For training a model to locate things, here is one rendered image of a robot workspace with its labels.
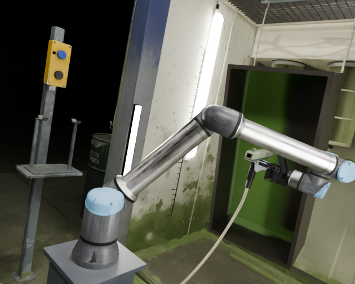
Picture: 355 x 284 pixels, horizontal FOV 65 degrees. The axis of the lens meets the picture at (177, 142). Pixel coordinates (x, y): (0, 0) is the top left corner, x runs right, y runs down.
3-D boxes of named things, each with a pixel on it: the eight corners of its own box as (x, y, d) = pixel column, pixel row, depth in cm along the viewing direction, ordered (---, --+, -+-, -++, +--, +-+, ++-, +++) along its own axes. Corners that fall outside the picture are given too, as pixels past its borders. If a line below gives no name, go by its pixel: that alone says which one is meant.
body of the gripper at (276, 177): (262, 178, 143) (285, 187, 136) (267, 162, 141) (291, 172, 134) (266, 176, 149) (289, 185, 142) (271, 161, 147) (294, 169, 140)
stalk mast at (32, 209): (26, 271, 192) (61, 29, 172) (30, 276, 188) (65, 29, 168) (17, 274, 187) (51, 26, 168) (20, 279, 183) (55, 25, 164)
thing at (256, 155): (242, 192, 140) (255, 150, 135) (234, 189, 142) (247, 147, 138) (272, 180, 179) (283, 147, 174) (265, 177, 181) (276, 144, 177)
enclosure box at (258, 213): (230, 212, 233) (251, 65, 200) (304, 244, 199) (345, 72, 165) (208, 230, 206) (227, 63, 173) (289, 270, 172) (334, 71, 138)
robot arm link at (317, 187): (332, 181, 132) (324, 200, 133) (305, 171, 139) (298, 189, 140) (331, 181, 125) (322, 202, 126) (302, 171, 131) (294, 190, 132)
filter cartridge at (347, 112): (327, 156, 238) (351, 58, 228) (298, 148, 272) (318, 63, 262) (359, 161, 248) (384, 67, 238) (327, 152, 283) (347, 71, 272)
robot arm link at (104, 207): (74, 239, 106) (81, 195, 104) (87, 221, 123) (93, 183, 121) (114, 245, 107) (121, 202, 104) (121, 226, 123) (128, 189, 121)
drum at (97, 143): (74, 208, 307) (87, 130, 296) (124, 208, 335) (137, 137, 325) (84, 234, 256) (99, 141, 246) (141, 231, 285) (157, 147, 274)
